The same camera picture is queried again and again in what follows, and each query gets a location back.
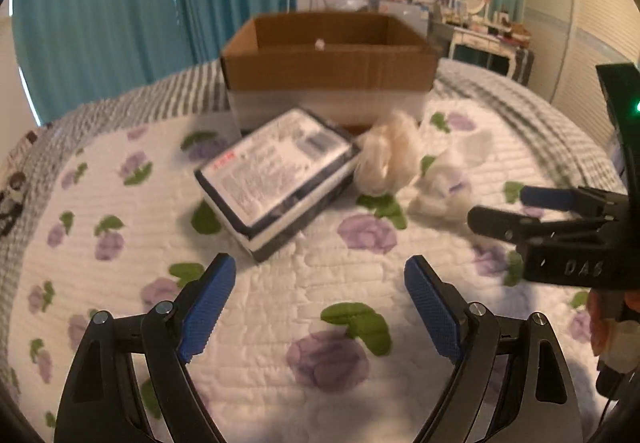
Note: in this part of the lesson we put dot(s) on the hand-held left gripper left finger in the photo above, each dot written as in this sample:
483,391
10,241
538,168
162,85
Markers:
210,308

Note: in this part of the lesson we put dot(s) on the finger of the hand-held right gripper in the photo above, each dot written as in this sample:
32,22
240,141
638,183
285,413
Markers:
545,197
500,223

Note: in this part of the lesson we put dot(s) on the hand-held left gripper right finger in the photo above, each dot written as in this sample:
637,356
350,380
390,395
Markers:
432,313

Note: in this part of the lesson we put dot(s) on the clear plastic item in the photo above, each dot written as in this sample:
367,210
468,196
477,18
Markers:
442,188

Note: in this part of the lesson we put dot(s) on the cream fluffy soft bundle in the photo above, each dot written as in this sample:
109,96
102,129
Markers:
390,153

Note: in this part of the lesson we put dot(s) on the plastic-wrapped tissue pack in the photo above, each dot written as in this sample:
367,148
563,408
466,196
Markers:
272,173

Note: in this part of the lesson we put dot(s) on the brown cardboard box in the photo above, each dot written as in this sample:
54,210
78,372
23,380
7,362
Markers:
325,73

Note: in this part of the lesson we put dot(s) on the person's right hand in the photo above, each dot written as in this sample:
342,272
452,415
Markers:
602,323

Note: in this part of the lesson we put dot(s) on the floral quilted blanket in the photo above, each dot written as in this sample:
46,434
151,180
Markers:
280,303

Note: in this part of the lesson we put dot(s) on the white dressing table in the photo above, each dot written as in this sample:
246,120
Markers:
480,43

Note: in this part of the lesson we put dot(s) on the group of cosmetics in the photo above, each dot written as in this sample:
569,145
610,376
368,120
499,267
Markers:
510,25

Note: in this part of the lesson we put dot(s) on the beige wardrobe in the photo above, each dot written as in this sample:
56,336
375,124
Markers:
575,13

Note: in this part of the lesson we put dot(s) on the floral quilted bedspread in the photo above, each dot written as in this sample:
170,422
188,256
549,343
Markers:
165,90

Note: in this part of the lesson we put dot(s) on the printed cloth with figures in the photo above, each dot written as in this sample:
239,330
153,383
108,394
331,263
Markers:
15,188

